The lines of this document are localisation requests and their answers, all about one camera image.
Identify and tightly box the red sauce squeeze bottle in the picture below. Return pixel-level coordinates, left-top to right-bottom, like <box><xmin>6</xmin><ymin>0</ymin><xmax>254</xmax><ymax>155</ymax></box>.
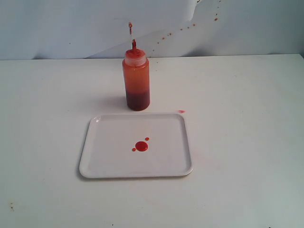
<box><xmin>122</xmin><ymin>21</ymin><xmax>151</xmax><ymax>112</ymax></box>

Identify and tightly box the red sauce puddle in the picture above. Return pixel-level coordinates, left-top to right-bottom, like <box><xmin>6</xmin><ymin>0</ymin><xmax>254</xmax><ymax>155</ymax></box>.
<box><xmin>132</xmin><ymin>137</ymin><xmax>150</xmax><ymax>152</ymax></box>

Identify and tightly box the white rectangular tray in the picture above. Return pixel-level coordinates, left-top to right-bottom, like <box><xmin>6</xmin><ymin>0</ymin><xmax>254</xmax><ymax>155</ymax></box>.
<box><xmin>79</xmin><ymin>113</ymin><xmax>193</xmax><ymax>179</ymax></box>

